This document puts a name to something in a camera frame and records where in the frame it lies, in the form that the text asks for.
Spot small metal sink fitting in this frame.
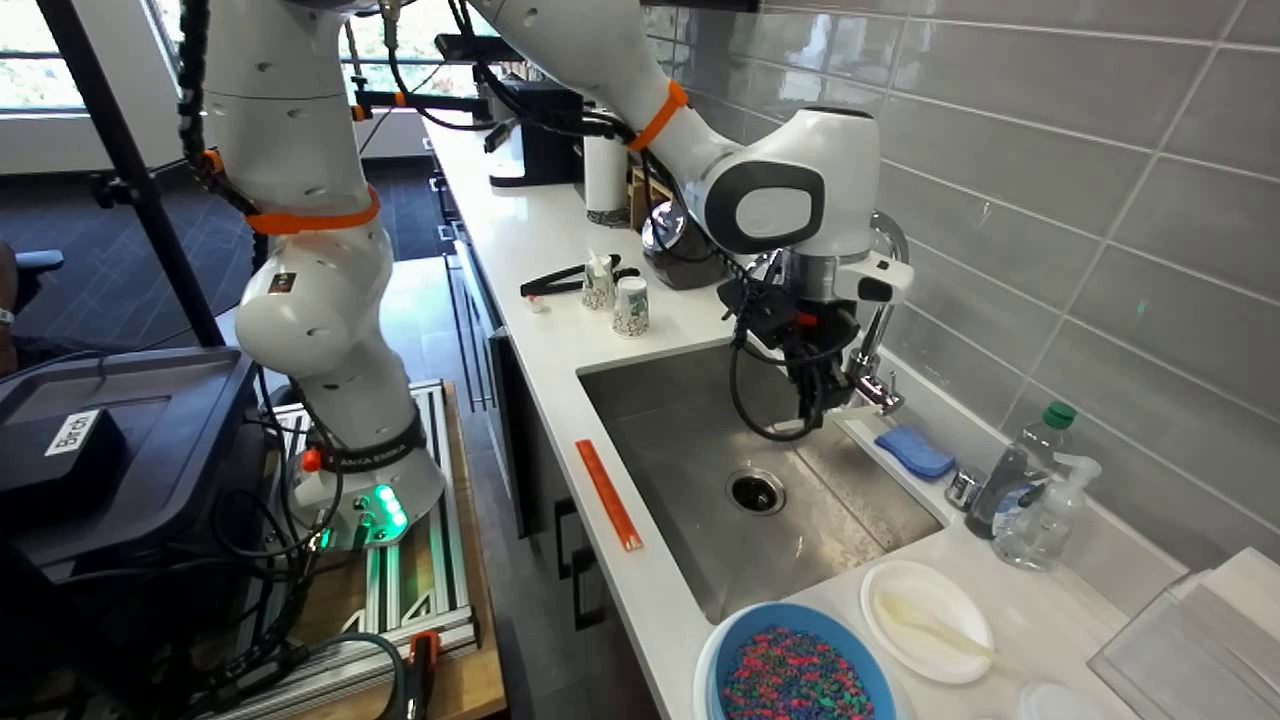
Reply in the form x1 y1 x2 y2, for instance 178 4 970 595
944 467 987 512

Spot wooden holder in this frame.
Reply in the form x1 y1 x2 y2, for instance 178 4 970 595
629 165 673 233

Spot dark round kettle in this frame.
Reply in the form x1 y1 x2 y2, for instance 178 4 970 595
640 199 733 292

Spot window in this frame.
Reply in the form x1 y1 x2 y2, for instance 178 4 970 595
0 0 89 113
338 0 501 99

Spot blue bowl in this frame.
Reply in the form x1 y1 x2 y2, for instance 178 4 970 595
692 601 899 720

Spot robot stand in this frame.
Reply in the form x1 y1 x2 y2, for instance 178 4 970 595
196 378 511 720

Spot clear soap pump bottle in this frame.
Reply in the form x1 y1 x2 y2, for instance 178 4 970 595
992 454 1104 574

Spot orange flat strip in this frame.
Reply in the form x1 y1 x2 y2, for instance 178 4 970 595
574 439 644 553

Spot black coffee machine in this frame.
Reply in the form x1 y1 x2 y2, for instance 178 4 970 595
486 79 587 190

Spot white cup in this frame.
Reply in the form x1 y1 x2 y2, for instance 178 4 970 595
1017 681 1113 720

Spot black tongs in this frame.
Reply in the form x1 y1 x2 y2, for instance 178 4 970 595
519 254 643 299

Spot steel sink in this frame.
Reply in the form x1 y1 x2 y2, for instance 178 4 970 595
577 338 947 627

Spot heap of colourful beads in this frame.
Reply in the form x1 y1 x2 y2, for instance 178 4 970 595
721 626 877 720

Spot paper towel roll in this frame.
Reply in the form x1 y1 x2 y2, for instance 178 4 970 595
584 133 630 227

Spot plastic bottle with green cap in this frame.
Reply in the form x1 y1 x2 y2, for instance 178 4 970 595
964 401 1079 542

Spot white plate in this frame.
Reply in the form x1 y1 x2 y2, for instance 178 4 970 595
859 559 996 687

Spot black drawer handle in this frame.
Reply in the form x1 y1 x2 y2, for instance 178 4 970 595
571 545 607 632
552 496 582 582

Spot office chair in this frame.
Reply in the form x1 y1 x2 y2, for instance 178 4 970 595
12 248 67 313

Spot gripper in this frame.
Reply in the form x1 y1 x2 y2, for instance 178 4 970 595
775 303 861 433

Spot blue sponge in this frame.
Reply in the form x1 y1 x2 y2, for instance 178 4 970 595
874 426 957 480

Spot chrome tap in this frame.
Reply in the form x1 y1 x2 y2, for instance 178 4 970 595
843 210 912 417

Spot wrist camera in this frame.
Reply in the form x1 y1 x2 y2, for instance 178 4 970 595
717 272 793 348

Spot camera on mount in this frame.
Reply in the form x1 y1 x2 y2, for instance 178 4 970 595
348 30 506 129

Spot orange and black clamp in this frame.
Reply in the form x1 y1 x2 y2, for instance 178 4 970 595
403 629 442 720

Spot long black cabinet handle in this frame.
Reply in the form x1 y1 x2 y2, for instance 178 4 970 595
442 225 498 413

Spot clear plastic tray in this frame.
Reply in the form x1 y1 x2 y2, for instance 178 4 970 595
1087 546 1280 720

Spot patterned paper cup with tissue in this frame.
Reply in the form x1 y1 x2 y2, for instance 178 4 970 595
582 250 617 312

